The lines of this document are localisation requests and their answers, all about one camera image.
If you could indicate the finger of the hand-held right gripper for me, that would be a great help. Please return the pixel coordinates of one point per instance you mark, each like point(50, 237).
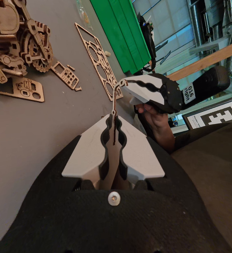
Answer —
point(145, 94)
point(147, 80)

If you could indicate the small white cap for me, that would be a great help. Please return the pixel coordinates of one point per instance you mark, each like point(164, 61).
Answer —
point(107, 53)

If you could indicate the punched-out wooden puzzle sheet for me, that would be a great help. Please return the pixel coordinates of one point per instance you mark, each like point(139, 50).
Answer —
point(102, 61)

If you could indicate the black bag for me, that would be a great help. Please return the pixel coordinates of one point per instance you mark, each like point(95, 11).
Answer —
point(147, 41)

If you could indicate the black framed sign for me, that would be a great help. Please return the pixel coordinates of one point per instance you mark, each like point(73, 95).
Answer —
point(216, 116)

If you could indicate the remote-shaped wooden puzzle piece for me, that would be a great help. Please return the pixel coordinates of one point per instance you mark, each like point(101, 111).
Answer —
point(65, 76)

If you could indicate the wooden motorcycle puzzle model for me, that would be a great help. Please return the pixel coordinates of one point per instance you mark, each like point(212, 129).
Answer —
point(13, 39)

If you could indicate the wooden beam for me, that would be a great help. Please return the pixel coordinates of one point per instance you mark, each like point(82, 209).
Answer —
point(206, 60)

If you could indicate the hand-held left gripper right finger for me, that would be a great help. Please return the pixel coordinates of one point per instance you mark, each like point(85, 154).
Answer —
point(141, 156)

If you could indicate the clear plastic bag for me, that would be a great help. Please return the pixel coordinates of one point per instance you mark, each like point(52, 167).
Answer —
point(84, 13)

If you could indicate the square wooden piece with holes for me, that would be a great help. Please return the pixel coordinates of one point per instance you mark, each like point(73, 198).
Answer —
point(15, 92)

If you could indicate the thin hooked wooden puzzle piece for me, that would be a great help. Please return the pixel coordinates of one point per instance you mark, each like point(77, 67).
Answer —
point(114, 100)

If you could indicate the green plastic box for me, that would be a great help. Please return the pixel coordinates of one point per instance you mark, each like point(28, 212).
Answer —
point(125, 35)

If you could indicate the person's olive shirt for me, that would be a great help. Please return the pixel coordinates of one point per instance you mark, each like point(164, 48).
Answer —
point(212, 168)

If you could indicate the person's right hand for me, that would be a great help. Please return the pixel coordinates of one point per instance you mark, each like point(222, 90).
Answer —
point(159, 126)

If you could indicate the cluster of metal pipes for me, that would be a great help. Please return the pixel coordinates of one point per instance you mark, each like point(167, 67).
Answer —
point(216, 25)

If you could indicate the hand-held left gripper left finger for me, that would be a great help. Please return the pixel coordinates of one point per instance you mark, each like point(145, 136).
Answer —
point(82, 156)

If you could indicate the tiny wooden puzzle offcut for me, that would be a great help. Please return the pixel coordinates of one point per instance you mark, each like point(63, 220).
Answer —
point(71, 67)
point(78, 89)

